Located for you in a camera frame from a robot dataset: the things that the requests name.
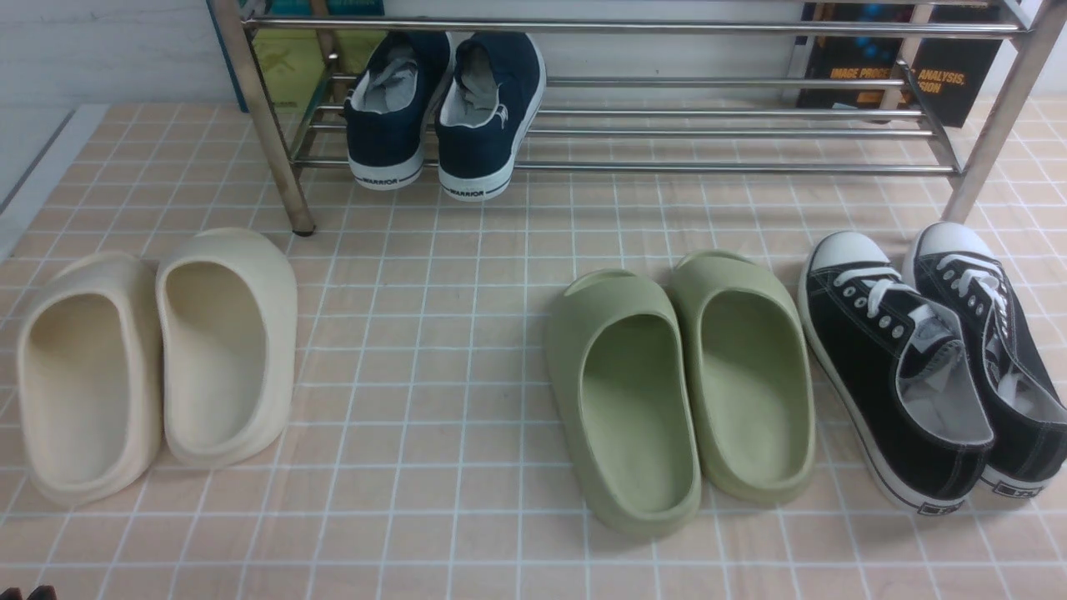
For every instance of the black canvas sneaker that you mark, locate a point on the black canvas sneaker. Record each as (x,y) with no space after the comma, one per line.
(951,265)
(898,362)

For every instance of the silver metal shoe rack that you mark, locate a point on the silver metal shoe rack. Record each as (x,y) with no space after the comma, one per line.
(1033,34)

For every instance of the left green foam slipper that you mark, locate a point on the left green foam slipper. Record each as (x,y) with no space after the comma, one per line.
(613,351)

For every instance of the green foam slipper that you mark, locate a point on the green foam slipper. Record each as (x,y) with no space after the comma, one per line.
(613,351)
(750,385)

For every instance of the right green foam slipper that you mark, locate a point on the right green foam slipper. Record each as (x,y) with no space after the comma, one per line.
(750,385)

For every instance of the right navy canvas sneaker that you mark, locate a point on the right navy canvas sneaker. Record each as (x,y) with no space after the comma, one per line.
(497,89)

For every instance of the navy canvas sneaker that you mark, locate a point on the navy canvas sneaker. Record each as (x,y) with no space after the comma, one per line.
(497,89)
(388,110)

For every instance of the left navy canvas sneaker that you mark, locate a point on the left navy canvas sneaker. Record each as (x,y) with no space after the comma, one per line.
(388,110)

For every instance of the right cream foam slipper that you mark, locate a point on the right cream foam slipper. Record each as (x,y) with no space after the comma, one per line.
(227,302)

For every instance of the cream foam slipper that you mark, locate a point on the cream foam slipper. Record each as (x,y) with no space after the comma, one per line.
(227,302)
(89,361)

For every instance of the yellow green box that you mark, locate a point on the yellow green box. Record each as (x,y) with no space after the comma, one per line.
(292,64)

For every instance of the left cream foam slipper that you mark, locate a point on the left cream foam slipper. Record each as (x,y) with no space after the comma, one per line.
(89,361)

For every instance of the black book orange text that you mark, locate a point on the black book orange text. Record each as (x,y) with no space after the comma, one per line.
(950,72)

